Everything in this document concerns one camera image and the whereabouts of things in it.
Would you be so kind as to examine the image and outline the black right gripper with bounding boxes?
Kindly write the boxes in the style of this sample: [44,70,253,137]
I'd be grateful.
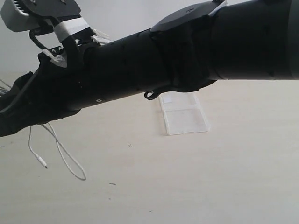
[0,45,88,137]

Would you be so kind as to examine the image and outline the white wired earphones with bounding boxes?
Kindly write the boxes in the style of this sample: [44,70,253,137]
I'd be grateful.
[28,122,86,181]

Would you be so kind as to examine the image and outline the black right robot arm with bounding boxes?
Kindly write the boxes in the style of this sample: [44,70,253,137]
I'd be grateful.
[0,0,299,136]

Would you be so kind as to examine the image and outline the clear plastic storage case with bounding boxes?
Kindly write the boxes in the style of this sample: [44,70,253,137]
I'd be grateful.
[159,91,211,135]

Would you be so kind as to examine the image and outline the black camera cable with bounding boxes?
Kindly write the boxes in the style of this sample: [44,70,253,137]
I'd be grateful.
[28,18,61,52]

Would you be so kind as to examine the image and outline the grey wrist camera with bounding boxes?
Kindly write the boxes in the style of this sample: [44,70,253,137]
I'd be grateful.
[0,0,81,32]

